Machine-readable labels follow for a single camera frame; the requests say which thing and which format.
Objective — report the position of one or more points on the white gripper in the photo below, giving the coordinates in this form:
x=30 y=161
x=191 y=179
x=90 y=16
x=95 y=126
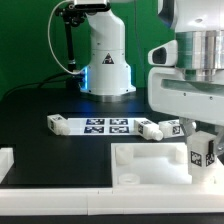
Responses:
x=170 y=93

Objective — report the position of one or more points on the white square table top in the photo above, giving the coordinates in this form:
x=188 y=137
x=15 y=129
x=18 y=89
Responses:
x=139 y=164

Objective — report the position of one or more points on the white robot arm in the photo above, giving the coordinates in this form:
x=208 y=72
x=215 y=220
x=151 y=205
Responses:
x=187 y=78

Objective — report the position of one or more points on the white front fence bar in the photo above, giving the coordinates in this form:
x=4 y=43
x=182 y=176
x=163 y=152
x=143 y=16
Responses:
x=143 y=200

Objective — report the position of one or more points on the white fence bar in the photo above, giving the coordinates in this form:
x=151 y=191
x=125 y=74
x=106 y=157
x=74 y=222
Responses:
x=6 y=161
x=143 y=200

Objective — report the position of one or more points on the white sheet with tags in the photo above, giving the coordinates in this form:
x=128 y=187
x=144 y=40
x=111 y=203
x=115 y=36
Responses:
x=101 y=126

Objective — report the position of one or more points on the white left fence bar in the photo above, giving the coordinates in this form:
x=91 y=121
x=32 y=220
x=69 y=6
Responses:
x=6 y=161

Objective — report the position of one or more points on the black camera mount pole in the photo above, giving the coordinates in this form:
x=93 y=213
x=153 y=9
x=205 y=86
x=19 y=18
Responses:
x=71 y=18

